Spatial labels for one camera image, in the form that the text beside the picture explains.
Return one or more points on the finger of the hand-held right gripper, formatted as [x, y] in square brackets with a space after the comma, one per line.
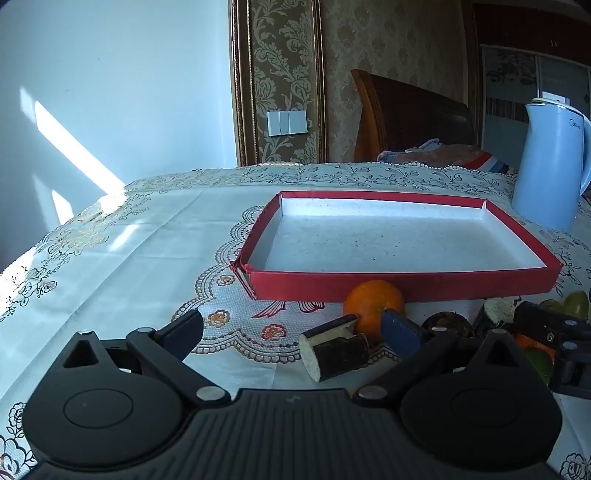
[540, 323]

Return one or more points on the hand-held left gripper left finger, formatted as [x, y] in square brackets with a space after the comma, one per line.
[182, 334]

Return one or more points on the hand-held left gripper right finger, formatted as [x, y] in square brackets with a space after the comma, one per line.
[401, 334]

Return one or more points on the green cucumber piece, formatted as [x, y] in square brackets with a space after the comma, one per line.
[539, 364]

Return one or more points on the green tomato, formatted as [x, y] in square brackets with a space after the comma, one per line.
[576, 303]

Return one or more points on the orange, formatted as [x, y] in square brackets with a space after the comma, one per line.
[369, 304]
[526, 344]

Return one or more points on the dark mangosteen half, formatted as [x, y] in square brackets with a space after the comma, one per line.
[445, 319]

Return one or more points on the shallow red cardboard box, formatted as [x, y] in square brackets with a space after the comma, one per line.
[392, 240]

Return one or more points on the small green fruit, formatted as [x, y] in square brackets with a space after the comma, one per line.
[551, 305]

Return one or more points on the light blue electric kettle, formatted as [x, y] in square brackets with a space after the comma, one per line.
[545, 175]

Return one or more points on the striped beige pillow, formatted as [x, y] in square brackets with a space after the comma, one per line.
[443, 154]

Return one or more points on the patterned sliding wardrobe door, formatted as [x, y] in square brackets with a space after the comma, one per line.
[508, 115]

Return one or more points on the brown wooden headboard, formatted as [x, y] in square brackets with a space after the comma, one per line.
[415, 120]

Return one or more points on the white wall light switch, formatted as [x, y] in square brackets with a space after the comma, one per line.
[287, 122]

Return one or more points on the gold wall moulding frame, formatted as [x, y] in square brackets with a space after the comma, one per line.
[240, 92]

